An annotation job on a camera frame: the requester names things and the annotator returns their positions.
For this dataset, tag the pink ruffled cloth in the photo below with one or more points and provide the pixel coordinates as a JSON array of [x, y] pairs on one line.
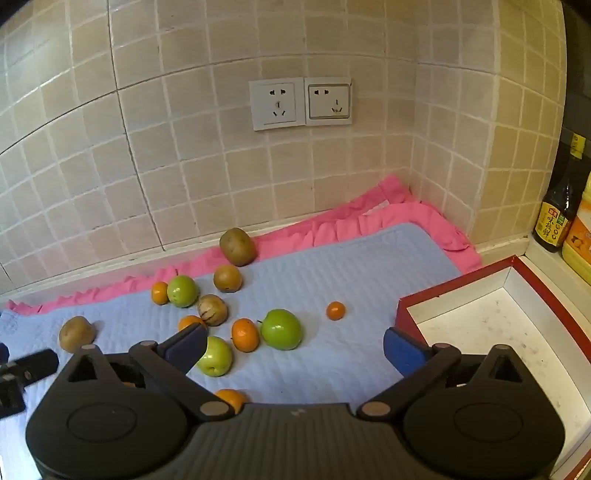
[[360, 214]]

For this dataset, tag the dark soy sauce bottle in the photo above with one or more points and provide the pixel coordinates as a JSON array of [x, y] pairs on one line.
[[554, 217]]

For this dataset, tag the striped pepino melon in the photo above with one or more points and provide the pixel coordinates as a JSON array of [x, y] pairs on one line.
[[212, 309]]

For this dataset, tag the white socket with beige frame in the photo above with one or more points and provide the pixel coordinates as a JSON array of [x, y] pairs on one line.
[[328, 101]]

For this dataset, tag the yellow oil bottle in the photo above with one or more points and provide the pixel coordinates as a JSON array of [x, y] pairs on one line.
[[579, 240]]

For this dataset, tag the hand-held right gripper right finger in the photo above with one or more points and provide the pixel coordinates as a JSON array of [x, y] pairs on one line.
[[401, 350]]

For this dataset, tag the small green apple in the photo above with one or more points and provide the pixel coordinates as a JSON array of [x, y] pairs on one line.
[[183, 290]]

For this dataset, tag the light blue quilted mat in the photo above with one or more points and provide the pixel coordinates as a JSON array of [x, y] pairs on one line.
[[360, 277]]

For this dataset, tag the brown potato far left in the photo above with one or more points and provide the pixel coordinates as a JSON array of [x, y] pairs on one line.
[[76, 333]]

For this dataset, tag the tiny orange tangerine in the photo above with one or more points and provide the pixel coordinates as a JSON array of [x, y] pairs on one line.
[[335, 310]]

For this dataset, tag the red box with white inside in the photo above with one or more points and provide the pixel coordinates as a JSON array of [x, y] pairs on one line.
[[508, 323]]

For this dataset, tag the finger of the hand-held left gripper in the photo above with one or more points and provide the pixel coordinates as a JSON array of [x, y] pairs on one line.
[[3, 353], [37, 364]]

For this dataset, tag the small orange tangerine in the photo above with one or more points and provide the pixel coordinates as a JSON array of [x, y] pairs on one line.
[[159, 293]]

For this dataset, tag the large brown kiwi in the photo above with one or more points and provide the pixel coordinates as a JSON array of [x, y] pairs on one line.
[[238, 247]]

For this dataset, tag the white wall socket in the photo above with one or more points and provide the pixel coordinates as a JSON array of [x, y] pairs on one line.
[[277, 104]]

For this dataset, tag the round brown fruit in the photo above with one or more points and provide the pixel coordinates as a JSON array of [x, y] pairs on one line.
[[227, 278]]

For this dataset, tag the large green apple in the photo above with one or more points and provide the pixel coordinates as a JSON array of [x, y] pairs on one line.
[[280, 329]]

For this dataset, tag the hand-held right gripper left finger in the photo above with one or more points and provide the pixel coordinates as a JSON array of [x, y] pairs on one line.
[[187, 348]]

